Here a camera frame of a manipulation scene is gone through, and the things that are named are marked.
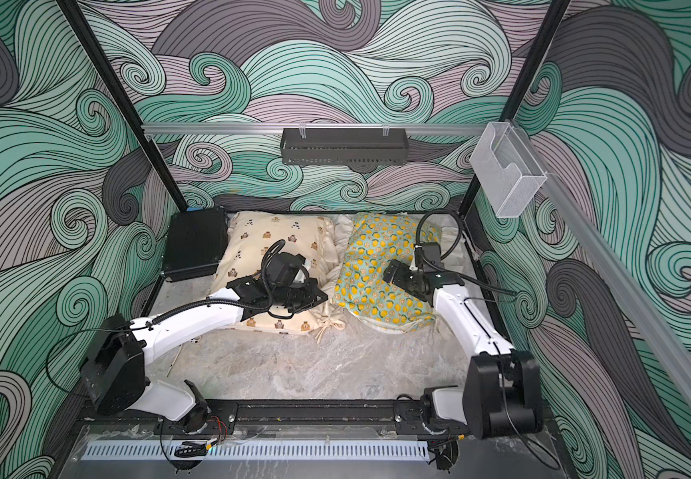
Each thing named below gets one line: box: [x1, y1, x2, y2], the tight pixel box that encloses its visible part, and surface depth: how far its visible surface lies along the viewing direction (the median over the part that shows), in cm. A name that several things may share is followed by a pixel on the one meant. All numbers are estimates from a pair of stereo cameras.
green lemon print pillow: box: [333, 212, 443, 333], surface depth 93 cm
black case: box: [162, 206, 229, 283], surface depth 105 cm
